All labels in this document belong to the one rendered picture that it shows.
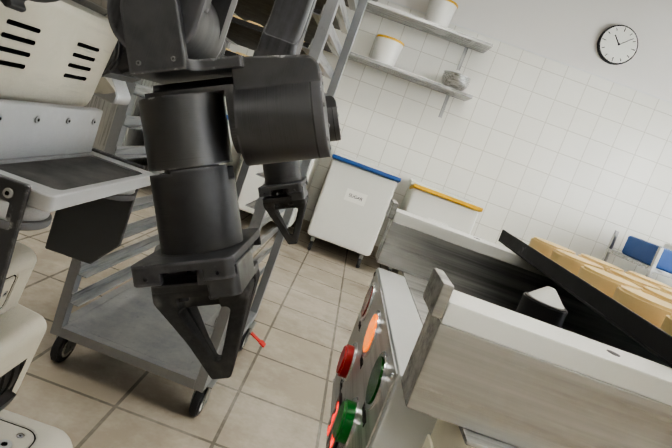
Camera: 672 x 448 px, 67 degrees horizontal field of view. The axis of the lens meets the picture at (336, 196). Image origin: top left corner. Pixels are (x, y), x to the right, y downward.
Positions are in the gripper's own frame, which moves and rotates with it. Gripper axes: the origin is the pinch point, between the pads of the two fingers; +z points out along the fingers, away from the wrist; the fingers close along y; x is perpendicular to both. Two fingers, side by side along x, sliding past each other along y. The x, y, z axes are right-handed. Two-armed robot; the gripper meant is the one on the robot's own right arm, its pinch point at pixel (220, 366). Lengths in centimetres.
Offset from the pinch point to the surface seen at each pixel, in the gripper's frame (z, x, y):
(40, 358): 41, 89, 110
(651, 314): -0.9, -31.0, -0.2
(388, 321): -1.5, -12.7, 1.8
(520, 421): -0.4, -18.3, -10.8
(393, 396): -0.2, -12.1, -6.9
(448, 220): 55, -78, 340
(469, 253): -1.8, -22.6, 18.2
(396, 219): -6.3, -15.3, 18.1
